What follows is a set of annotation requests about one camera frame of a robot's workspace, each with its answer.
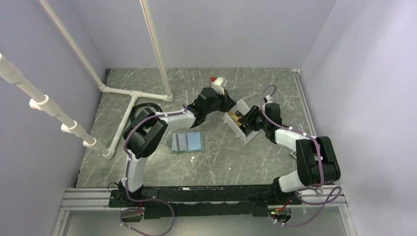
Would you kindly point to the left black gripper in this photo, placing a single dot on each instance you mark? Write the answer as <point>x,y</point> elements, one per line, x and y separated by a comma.
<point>228,102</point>

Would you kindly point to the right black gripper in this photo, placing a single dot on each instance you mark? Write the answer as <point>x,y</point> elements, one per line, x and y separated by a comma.
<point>247,119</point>

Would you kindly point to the clear plastic bin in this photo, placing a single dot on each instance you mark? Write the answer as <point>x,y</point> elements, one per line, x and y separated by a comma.
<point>242,133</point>

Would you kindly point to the green card holder wallet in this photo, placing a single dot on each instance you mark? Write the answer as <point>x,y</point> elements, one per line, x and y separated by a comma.
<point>195,142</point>

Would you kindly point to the white magnetic stripe card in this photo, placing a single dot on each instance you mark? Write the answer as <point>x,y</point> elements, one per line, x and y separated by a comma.
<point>179,142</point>

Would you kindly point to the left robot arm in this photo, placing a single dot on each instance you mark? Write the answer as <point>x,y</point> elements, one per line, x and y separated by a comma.
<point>143,135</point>

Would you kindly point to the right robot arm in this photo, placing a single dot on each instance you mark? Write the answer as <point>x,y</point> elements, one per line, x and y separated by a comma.
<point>315,157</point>

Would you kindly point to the stack of credit cards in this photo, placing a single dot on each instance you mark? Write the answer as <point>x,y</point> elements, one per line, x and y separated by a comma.
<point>235,118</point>

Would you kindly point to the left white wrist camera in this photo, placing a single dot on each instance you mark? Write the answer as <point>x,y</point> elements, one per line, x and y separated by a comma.
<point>218,84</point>

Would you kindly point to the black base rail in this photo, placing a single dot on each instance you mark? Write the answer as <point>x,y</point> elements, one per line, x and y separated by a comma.
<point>181,201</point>

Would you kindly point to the aluminium rail right side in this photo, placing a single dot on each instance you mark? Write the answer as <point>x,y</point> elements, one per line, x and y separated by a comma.
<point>324,99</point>

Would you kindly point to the white pvc pipe frame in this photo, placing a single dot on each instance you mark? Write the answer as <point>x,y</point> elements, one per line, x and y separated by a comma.
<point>40,101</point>

